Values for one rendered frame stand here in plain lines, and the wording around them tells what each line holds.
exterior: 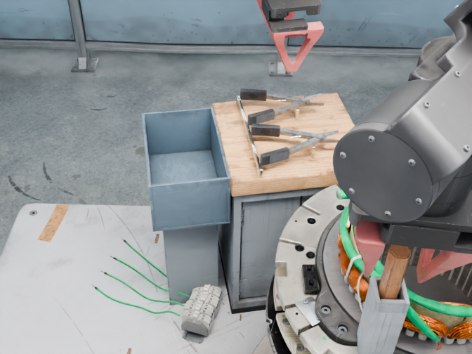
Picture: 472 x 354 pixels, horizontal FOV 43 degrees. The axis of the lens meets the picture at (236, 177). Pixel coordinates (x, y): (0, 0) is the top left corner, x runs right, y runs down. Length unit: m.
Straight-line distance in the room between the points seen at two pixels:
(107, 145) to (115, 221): 1.49
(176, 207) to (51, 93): 2.25
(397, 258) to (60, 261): 0.73
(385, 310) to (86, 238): 0.71
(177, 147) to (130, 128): 1.75
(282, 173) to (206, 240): 0.17
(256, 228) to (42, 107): 2.16
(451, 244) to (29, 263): 0.82
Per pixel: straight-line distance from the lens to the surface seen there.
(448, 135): 0.30
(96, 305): 1.02
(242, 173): 0.79
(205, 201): 0.80
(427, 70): 0.35
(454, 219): 0.42
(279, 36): 0.77
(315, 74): 3.09
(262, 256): 0.90
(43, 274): 1.08
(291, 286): 0.62
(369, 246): 0.43
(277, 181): 0.79
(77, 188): 2.42
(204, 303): 0.96
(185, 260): 0.92
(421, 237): 0.42
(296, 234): 0.67
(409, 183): 0.31
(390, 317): 0.53
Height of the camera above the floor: 1.58
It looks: 41 degrees down
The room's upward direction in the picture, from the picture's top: 1 degrees clockwise
